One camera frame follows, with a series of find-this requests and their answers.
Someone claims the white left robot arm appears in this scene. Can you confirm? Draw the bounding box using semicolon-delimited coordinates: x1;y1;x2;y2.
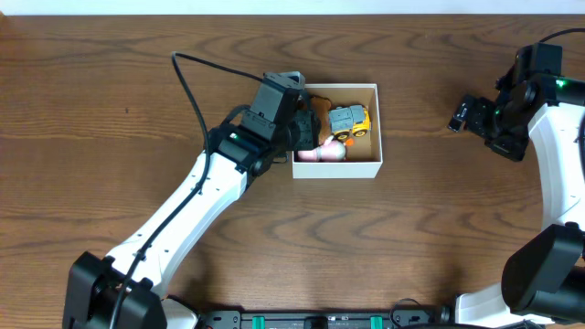
62;105;321;329

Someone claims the white cardboard box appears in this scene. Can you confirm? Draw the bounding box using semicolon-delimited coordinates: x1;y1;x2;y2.
291;83;383;179

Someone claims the yellow grey toy truck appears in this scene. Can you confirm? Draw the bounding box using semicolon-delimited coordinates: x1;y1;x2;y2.
328;104;371;141

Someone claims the brown plush toy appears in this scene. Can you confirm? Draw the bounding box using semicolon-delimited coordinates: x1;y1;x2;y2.
294;96;332;151

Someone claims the pink white duck toy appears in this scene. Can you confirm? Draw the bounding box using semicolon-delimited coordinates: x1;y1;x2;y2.
295;136;355;163

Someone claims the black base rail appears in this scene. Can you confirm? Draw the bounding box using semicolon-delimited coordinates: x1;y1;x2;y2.
196;299;455;329

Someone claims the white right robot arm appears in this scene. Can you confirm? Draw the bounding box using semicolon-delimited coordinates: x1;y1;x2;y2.
450;74;584;328

